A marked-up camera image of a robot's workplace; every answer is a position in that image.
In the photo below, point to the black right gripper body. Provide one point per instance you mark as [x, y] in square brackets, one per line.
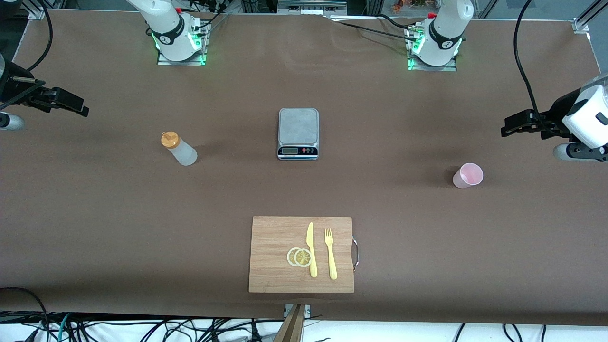
[10, 87]

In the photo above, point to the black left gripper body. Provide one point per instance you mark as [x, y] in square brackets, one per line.
[556, 114]

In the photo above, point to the pink plastic cup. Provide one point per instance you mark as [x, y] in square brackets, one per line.
[468, 175]

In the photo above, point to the translucent sauce bottle orange cap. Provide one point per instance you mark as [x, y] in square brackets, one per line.
[183, 153]

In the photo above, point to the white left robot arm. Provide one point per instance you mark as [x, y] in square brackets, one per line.
[444, 42]

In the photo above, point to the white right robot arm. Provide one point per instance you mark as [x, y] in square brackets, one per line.
[166, 33]

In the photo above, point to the brown table cover sheet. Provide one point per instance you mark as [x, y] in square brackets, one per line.
[427, 237]

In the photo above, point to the silver digital kitchen scale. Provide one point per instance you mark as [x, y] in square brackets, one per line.
[298, 126]

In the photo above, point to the yellow plastic fork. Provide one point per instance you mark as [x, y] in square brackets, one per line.
[332, 266]

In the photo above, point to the wooden cutting board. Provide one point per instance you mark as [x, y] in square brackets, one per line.
[270, 247]

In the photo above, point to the yellow plastic knife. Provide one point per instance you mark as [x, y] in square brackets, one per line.
[313, 266]

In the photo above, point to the lemon slice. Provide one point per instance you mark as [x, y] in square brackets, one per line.
[290, 257]
[303, 258]

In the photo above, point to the aluminium frame profile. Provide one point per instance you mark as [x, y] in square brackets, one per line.
[35, 12]
[582, 23]

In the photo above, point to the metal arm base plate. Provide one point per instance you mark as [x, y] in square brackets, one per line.
[446, 68]
[194, 63]

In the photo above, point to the silver frame rail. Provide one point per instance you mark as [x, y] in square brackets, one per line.
[313, 5]

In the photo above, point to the small metal bracket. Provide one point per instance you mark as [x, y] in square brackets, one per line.
[308, 311]

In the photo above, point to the wooden post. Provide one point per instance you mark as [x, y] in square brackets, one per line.
[292, 327]

